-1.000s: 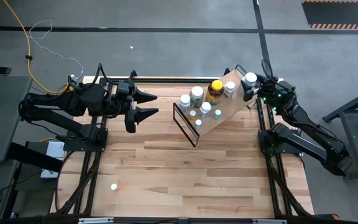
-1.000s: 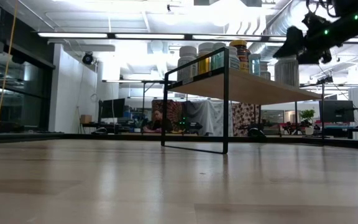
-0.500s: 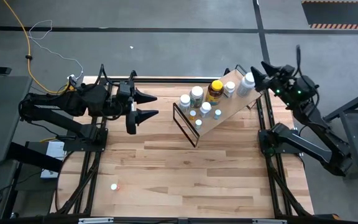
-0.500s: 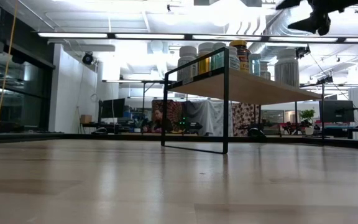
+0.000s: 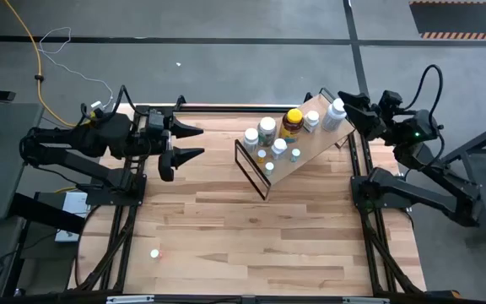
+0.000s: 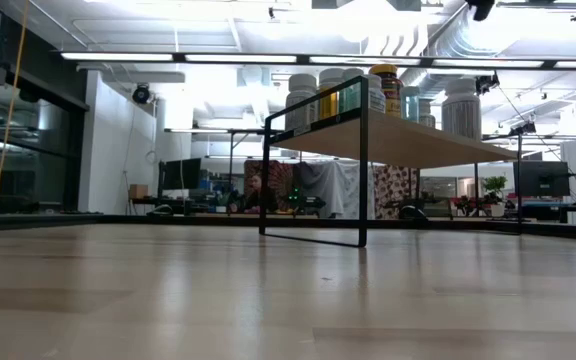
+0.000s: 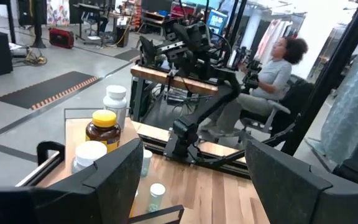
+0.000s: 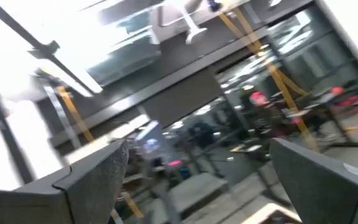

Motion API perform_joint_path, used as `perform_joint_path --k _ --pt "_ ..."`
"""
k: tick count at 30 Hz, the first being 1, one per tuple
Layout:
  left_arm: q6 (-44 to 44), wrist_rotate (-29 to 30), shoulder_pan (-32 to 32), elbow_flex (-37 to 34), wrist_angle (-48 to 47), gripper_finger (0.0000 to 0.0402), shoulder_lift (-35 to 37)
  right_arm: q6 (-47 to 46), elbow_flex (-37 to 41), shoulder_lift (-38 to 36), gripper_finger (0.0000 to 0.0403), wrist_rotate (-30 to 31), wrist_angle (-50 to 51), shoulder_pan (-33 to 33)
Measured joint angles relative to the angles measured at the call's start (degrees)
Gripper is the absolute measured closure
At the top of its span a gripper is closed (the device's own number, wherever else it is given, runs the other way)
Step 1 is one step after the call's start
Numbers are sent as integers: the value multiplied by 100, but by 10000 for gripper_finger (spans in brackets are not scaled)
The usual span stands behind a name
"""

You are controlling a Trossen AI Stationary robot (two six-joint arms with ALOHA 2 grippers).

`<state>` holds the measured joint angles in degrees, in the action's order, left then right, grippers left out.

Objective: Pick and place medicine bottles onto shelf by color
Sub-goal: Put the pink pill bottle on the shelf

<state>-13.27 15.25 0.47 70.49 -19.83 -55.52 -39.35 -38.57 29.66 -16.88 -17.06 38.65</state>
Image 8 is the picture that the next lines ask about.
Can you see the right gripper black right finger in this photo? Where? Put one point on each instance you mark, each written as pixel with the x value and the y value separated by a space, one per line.
pixel 322 193

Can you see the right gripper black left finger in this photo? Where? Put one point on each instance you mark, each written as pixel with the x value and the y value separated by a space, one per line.
pixel 57 202

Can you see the person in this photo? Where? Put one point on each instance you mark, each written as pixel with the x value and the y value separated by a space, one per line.
pixel 266 118

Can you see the black aluminium rig frame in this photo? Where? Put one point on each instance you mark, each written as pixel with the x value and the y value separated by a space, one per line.
pixel 8 137

